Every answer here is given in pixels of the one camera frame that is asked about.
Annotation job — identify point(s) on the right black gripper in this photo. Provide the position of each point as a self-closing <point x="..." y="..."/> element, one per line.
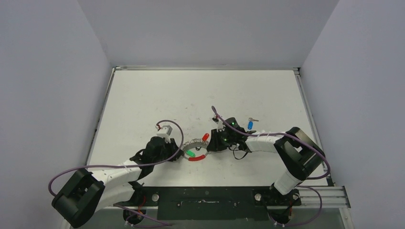
<point x="214" y="141"/>

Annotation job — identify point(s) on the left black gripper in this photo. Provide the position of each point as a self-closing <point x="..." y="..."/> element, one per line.
<point x="172" y="146"/>

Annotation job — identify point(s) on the metal keyring with red handle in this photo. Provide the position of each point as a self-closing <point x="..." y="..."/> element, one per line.
<point x="198" y="147"/>

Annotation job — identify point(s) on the key with green tag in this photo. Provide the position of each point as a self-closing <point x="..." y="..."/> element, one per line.
<point x="190" y="153"/>

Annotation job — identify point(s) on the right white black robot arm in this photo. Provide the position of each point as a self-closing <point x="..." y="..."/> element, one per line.
<point x="300" y="155"/>

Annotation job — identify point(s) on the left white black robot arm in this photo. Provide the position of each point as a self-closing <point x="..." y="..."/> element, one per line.
<point x="86" y="192"/>

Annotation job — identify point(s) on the key with blue tag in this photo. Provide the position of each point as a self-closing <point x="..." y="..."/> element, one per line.
<point x="251" y="123"/>

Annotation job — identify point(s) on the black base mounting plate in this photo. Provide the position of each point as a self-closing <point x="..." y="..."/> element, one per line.
<point x="213" y="203"/>

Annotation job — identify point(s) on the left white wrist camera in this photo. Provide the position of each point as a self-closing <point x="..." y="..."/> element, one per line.
<point x="164" y="131"/>

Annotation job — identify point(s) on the aluminium frame rail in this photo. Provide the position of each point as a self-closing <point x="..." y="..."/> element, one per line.
<point x="332" y="197"/>

